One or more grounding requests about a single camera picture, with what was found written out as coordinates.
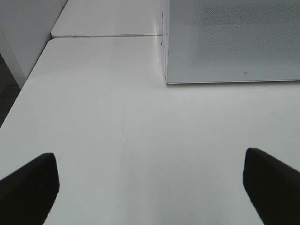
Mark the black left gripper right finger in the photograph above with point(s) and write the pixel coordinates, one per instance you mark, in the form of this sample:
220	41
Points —
273	188

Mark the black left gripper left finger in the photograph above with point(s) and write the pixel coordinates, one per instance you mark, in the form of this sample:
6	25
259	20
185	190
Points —
28	194

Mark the white microwave door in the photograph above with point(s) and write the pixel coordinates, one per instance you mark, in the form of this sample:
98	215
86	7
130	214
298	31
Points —
234	39

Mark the white microwave oven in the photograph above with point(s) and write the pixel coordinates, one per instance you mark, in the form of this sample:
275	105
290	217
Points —
234	39

